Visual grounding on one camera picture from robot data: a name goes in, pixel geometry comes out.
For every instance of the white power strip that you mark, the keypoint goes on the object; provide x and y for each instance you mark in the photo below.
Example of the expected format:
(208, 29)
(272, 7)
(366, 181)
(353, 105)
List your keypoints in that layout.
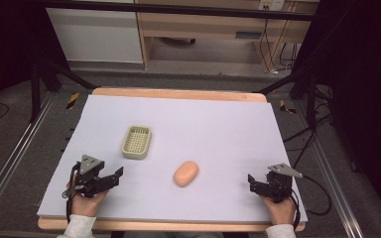
(271, 4)

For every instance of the metal floor rail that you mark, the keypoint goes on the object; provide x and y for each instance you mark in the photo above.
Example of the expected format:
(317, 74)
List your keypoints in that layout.
(16, 155)
(334, 185)

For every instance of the yellow black floor tape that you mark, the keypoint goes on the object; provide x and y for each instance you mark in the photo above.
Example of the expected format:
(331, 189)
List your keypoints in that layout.
(286, 107)
(73, 100)

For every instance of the orange soap bar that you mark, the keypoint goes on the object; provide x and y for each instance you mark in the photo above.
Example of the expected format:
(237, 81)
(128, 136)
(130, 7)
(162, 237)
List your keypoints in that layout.
(186, 173)

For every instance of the person's right hand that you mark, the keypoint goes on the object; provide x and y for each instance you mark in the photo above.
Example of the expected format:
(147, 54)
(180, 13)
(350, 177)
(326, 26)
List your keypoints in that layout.
(280, 211)

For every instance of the white cabinet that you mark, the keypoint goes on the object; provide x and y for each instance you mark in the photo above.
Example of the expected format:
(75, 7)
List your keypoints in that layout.
(96, 36)

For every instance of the person's left hand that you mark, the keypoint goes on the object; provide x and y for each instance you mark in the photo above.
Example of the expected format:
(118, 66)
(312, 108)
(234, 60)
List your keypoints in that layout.
(86, 205)

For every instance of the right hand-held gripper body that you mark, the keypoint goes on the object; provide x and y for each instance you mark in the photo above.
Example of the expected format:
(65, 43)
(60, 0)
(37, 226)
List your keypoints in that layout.
(279, 183)

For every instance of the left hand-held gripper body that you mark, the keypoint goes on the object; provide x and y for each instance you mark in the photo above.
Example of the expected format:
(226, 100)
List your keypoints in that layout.
(86, 165)

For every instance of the black frame crossbar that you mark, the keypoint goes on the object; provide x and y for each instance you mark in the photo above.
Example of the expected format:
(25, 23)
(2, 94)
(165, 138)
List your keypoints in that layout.
(178, 10)

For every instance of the beige slotted soap dish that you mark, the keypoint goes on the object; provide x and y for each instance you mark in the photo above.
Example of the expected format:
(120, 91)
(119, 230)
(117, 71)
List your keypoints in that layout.
(137, 142)

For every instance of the wooden desk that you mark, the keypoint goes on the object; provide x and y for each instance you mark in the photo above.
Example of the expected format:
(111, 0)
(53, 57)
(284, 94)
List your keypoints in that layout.
(205, 26)

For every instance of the white table mat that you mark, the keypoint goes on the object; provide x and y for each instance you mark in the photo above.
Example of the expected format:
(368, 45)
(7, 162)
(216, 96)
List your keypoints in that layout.
(211, 132)

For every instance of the black metal stand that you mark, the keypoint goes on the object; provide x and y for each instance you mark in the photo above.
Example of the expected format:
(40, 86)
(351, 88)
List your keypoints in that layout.
(35, 86)
(311, 89)

